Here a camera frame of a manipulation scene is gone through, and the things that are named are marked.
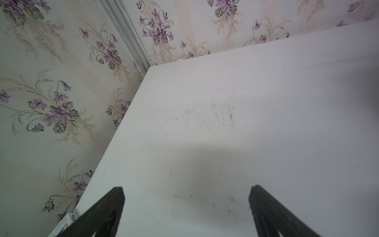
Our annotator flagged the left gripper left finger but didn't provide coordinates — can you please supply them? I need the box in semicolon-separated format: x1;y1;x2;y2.
58;187;125;237

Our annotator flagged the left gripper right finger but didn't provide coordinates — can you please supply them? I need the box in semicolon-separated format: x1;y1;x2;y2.
248;185;319;237

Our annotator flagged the small blue red card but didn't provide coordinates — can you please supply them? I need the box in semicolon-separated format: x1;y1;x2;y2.
49;213;78;237

